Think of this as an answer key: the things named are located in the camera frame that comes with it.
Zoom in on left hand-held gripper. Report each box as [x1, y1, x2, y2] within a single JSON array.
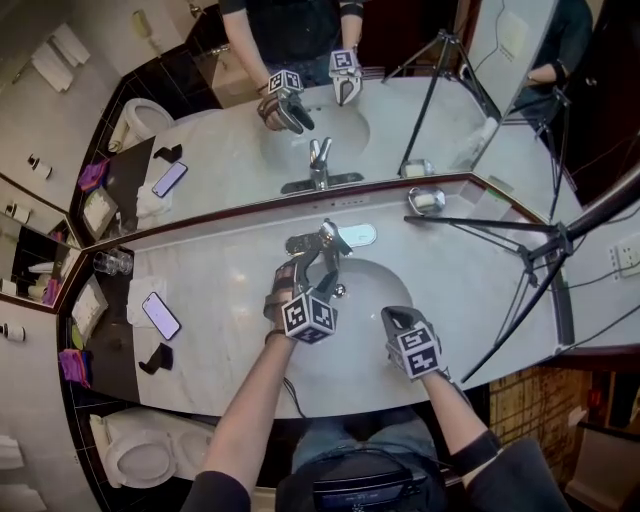
[[281, 247, 343, 347]]

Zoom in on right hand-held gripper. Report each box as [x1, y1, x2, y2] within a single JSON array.
[[380, 305, 444, 384]]

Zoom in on chrome faucet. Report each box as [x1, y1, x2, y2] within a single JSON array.
[[284, 218, 377, 284]]

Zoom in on person's right forearm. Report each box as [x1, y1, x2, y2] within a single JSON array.
[[424, 372, 489, 456]]

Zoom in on person's left forearm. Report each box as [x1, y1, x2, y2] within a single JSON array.
[[202, 332, 296, 494]]

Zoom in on person's left hand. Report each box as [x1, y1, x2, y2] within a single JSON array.
[[263, 261, 301, 334]]

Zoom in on white sink basin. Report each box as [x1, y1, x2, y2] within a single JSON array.
[[277, 257, 414, 381]]

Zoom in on metal soap dish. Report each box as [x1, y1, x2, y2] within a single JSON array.
[[407, 185, 447, 216]]

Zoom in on person's blue jeans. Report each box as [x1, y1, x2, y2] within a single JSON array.
[[294, 417, 441, 471]]

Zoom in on black armband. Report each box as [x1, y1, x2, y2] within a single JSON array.
[[447, 430, 503, 479]]

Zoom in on dark smartphone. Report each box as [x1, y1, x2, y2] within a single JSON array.
[[141, 291, 182, 342]]

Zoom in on long black bar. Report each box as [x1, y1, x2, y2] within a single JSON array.
[[549, 269, 576, 351]]

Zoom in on black light tripod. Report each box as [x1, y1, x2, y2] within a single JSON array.
[[403, 164, 640, 384]]

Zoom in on black chest-mounted device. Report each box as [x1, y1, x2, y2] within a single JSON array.
[[312, 469, 426, 509]]

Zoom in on black folded phone holder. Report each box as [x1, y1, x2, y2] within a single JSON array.
[[138, 342, 175, 375]]

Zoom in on white folded hand towel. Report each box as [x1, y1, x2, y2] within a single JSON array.
[[125, 277, 169, 329]]

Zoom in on person's dark shirt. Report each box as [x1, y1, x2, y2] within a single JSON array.
[[182, 437, 571, 512]]

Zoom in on white amenity tray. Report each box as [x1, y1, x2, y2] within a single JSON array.
[[71, 274, 109, 341]]

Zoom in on white toilet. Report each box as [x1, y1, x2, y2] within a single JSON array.
[[89, 407, 216, 491]]

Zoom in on purple packets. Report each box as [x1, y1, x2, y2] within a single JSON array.
[[58, 348, 94, 389]]

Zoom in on angled side mirror panel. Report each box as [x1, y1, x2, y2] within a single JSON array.
[[472, 0, 640, 224], [0, 209, 86, 314]]

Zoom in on thin black cable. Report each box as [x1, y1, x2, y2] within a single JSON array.
[[282, 377, 307, 419]]

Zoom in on large wall mirror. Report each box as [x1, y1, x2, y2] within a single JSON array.
[[0, 0, 561, 246]]

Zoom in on white wall paper holder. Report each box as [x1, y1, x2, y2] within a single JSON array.
[[0, 434, 25, 469]]

